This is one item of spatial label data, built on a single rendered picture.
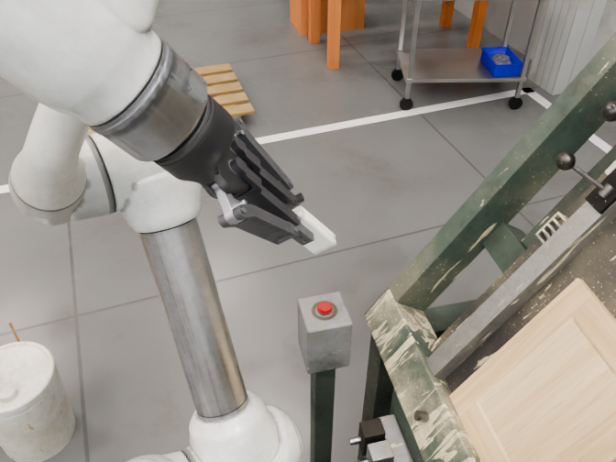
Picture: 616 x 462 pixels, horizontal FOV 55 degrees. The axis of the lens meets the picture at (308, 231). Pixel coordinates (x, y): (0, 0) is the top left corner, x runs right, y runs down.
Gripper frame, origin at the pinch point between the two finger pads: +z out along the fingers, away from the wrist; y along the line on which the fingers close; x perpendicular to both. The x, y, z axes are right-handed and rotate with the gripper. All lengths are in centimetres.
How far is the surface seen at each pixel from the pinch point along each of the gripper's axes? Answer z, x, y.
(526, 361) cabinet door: 80, -3, 10
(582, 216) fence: 69, -25, 31
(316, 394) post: 97, 60, 26
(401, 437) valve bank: 93, 34, 6
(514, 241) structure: 83, -8, 40
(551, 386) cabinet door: 79, -6, 3
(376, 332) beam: 90, 35, 34
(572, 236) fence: 71, -21, 28
